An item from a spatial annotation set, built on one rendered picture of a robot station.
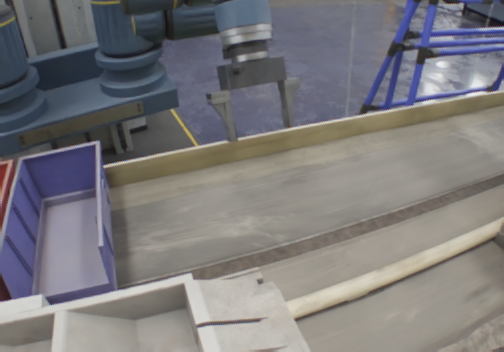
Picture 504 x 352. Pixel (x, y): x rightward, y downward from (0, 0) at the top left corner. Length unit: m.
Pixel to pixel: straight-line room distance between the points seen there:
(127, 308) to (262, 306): 0.18
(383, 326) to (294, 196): 0.37
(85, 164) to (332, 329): 0.64
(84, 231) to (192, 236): 0.25
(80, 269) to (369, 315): 0.57
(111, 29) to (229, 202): 0.68
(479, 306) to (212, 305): 0.53
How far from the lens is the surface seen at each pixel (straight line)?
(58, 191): 0.96
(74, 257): 0.84
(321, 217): 0.85
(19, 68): 1.29
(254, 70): 0.73
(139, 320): 0.54
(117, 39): 1.26
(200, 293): 0.48
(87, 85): 1.47
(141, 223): 0.86
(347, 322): 0.70
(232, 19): 0.71
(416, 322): 0.74
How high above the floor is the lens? 1.35
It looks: 38 degrees down
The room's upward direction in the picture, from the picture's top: straight up
